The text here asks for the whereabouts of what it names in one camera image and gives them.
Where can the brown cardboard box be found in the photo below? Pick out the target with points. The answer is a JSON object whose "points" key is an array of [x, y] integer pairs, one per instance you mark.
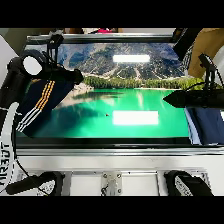
{"points": [[208, 40]]}

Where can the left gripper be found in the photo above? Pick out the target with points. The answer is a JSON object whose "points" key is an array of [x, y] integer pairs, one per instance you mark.
{"points": [[70, 76]]}

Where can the navy striped track pants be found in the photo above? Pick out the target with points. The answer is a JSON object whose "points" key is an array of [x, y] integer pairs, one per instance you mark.
{"points": [[57, 94]]}

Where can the navy blue garment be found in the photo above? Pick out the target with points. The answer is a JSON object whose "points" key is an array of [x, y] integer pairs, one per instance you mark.
{"points": [[210, 127]]}

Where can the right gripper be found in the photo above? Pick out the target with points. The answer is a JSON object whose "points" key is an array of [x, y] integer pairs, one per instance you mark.
{"points": [[206, 99]]}

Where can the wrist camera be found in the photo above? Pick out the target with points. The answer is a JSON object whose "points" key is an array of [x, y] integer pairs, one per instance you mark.
{"points": [[206, 62], [55, 40]]}

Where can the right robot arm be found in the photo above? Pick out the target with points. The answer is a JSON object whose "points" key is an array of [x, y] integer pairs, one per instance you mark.
{"points": [[186, 185]]}

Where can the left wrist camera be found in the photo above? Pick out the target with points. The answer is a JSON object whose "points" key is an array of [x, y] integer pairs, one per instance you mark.
{"points": [[55, 40]]}

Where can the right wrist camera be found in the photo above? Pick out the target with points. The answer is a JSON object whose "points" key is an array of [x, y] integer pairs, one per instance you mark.
{"points": [[206, 62]]}

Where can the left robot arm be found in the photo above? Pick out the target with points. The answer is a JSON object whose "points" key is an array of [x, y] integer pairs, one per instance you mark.
{"points": [[12, 85]]}

